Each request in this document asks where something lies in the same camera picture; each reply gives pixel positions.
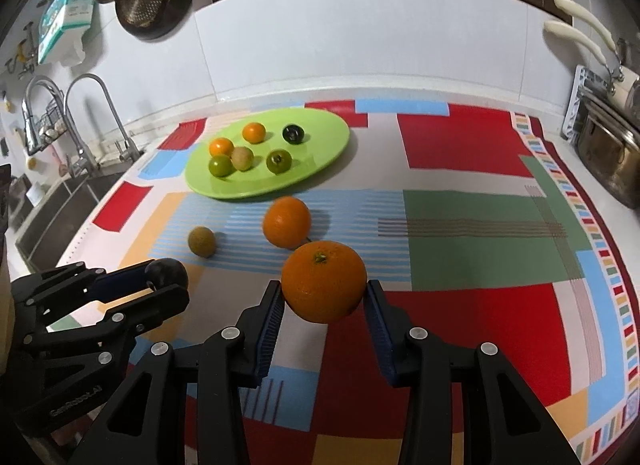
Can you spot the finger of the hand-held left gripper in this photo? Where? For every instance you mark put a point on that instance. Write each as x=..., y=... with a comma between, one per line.
x=150, y=305
x=120, y=280

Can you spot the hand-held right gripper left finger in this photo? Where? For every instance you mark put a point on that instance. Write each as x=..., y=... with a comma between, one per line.
x=267, y=330

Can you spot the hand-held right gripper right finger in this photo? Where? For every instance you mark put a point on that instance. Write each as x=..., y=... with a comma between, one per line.
x=380, y=340

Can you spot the dark purple plum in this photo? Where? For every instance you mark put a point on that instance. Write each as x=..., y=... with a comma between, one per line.
x=293, y=134
x=170, y=271

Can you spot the orange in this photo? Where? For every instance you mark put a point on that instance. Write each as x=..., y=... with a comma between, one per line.
x=324, y=281
x=221, y=146
x=253, y=132
x=287, y=222

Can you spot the tan small round fruit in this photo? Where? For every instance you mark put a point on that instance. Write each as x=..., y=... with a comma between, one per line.
x=202, y=241
x=242, y=158

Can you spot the green tangerine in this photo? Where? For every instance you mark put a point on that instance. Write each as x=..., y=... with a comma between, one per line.
x=279, y=161
x=220, y=165

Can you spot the green plate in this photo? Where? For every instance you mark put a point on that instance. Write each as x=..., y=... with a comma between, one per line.
x=310, y=145

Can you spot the stainless steel sink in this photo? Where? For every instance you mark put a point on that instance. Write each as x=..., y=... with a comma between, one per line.
x=55, y=215

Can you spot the colourful patchwork table mat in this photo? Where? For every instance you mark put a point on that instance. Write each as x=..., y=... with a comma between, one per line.
x=475, y=235

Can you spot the chrome kitchen faucet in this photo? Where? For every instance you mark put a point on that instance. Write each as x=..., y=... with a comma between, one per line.
x=75, y=140

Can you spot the slim gooseneck faucet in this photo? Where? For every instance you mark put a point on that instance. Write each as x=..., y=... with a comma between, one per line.
x=117, y=120

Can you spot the green white bag box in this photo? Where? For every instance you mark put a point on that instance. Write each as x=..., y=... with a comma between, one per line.
x=67, y=10

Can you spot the stainless steel pot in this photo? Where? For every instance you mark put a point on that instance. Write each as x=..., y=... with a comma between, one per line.
x=610, y=155

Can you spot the wall hook utensils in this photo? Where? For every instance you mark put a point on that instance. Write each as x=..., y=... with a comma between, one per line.
x=22, y=52

